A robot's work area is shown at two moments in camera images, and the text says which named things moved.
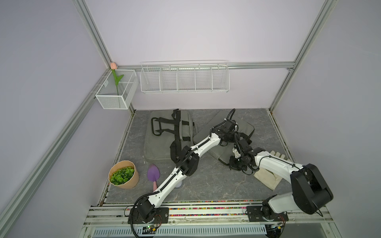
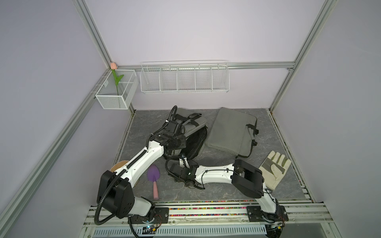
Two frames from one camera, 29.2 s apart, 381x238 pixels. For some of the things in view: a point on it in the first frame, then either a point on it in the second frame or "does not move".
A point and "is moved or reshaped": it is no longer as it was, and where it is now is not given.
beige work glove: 271,179 does not move
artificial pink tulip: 113,67 does not move
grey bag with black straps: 166,133 is moved or reshaped
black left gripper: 237,138 to 183,145
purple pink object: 153,173 does not move
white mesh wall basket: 111,96 does not move
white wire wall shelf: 184,76 does not move
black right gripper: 231,165 to 188,168
